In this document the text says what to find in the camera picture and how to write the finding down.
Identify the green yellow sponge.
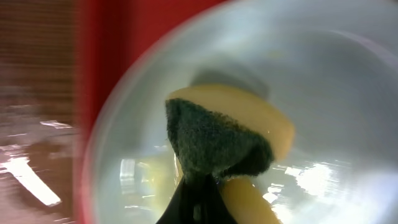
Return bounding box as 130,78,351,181
165,85,295,223

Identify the red plastic tray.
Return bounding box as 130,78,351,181
73,0,222,223

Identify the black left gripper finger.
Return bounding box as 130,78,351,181
157,175,237,224

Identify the light blue plate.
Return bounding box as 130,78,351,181
83,1,397,223

